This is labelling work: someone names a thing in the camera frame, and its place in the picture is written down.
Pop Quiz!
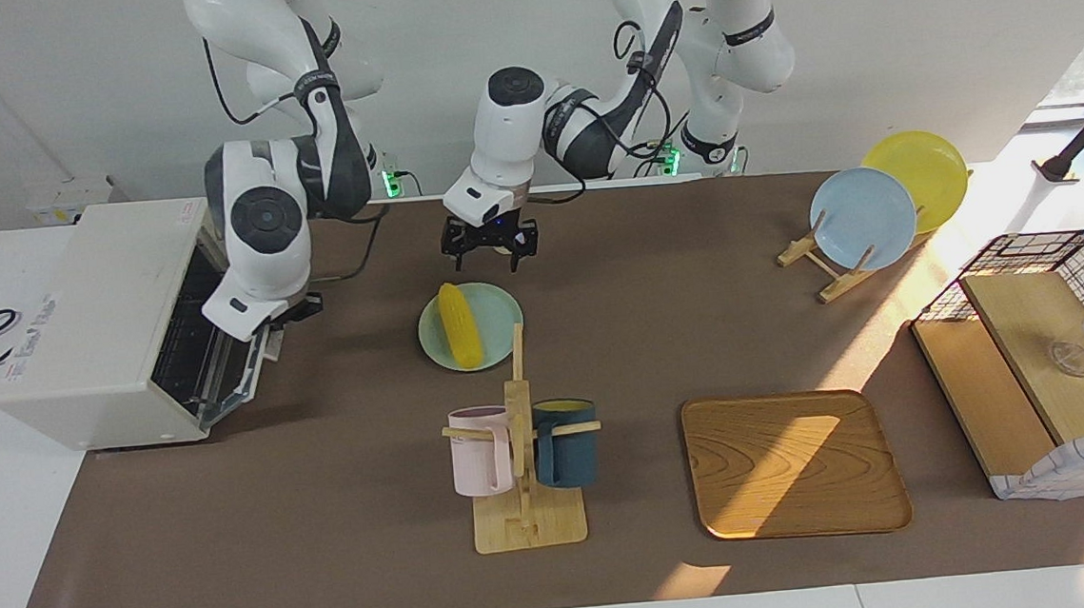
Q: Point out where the white socket box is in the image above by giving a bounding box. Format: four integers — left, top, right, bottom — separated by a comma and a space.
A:
23, 177, 117, 227

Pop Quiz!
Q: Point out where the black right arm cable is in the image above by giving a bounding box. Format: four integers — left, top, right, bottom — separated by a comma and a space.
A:
202, 25, 398, 291

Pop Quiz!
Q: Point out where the wooden board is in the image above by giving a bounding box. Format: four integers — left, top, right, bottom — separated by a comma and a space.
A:
959, 266, 1084, 451

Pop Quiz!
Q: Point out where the white toaster oven body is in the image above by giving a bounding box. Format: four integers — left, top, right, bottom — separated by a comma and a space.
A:
0, 194, 259, 458

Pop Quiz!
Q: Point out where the yellow plate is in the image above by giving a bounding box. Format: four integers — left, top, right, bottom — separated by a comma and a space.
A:
859, 127, 974, 238

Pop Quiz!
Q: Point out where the yellow corn cob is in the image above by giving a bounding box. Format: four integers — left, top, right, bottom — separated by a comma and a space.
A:
436, 281, 486, 370

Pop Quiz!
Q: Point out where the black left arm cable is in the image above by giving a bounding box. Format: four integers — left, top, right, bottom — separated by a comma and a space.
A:
611, 16, 691, 170

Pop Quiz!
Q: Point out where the light green plate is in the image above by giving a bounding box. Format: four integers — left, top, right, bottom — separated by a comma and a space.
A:
415, 279, 527, 377

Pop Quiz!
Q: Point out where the metal oven wire rack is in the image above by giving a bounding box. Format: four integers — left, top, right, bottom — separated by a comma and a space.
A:
147, 257, 268, 418

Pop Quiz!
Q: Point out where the pink mug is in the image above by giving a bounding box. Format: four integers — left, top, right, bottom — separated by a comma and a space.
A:
446, 404, 516, 500

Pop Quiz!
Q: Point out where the wooden mug tree stand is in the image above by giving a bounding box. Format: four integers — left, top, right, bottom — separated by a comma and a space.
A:
435, 318, 610, 558

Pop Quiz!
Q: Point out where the rounded wooden tray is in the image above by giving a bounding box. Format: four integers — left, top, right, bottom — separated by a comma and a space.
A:
680, 384, 915, 546

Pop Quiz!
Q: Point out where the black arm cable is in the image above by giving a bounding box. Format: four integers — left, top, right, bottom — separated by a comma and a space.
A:
611, 16, 691, 170
202, 25, 398, 291

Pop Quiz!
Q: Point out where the light blue plate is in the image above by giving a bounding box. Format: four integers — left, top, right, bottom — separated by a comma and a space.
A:
806, 164, 922, 275

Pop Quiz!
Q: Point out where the brown table mat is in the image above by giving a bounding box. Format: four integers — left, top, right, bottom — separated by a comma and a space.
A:
0, 151, 1084, 608

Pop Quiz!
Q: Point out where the toaster oven glass door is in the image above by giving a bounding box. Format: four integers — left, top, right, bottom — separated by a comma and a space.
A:
190, 323, 280, 434

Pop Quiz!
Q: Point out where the wooden plate rack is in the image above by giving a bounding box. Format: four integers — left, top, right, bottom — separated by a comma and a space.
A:
772, 169, 983, 307

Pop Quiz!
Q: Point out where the wire basket wooden shelf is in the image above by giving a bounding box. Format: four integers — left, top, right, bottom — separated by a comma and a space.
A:
905, 228, 1084, 509

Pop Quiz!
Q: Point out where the dark teal mug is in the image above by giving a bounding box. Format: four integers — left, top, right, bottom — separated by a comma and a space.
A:
531, 397, 602, 491

